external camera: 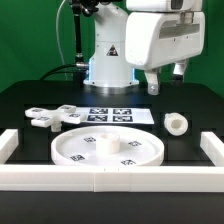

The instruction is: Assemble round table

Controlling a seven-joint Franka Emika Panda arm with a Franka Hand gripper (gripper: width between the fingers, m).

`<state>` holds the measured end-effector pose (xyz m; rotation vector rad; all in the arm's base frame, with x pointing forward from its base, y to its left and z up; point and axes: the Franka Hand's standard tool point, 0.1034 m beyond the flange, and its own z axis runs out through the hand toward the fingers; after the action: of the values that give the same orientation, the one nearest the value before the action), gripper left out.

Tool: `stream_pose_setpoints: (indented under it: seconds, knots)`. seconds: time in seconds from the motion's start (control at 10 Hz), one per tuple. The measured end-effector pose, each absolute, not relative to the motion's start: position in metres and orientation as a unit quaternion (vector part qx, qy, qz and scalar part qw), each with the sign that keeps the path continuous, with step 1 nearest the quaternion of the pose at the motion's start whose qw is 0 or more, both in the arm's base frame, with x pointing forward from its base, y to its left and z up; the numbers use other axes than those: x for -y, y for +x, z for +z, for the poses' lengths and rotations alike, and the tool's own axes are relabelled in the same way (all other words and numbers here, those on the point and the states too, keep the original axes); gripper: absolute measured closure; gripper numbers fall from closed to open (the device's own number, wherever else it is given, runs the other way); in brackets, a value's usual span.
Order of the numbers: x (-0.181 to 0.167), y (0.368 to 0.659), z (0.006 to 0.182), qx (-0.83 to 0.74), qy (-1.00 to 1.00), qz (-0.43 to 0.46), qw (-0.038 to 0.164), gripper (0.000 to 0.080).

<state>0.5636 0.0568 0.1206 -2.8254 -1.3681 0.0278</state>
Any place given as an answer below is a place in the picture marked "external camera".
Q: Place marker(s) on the white round table top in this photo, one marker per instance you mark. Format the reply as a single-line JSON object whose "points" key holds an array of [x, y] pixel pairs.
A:
{"points": [[102, 146]]}

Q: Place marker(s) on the white front fence bar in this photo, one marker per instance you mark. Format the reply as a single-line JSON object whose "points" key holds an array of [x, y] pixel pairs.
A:
{"points": [[132, 179]]}

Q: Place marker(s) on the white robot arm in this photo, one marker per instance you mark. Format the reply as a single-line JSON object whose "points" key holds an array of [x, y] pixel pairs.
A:
{"points": [[109, 71]]}

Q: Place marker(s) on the white marker sheet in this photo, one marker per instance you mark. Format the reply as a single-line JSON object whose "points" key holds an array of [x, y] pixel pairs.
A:
{"points": [[109, 115]]}

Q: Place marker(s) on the white right fence bar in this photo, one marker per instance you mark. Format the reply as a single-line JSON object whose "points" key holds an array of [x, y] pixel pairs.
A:
{"points": [[213, 148]]}

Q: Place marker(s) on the white fence bar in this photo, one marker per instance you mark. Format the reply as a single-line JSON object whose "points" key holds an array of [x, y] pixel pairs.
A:
{"points": [[8, 143], [132, 179], [213, 148]]}

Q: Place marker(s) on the white cross-shaped table base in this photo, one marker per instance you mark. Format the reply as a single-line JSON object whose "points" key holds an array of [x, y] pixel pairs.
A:
{"points": [[44, 118]]}

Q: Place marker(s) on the white left fence bar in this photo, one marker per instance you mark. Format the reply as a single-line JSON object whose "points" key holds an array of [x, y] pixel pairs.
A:
{"points": [[8, 143]]}

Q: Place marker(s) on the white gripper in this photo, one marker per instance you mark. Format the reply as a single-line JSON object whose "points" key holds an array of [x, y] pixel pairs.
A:
{"points": [[157, 39]]}

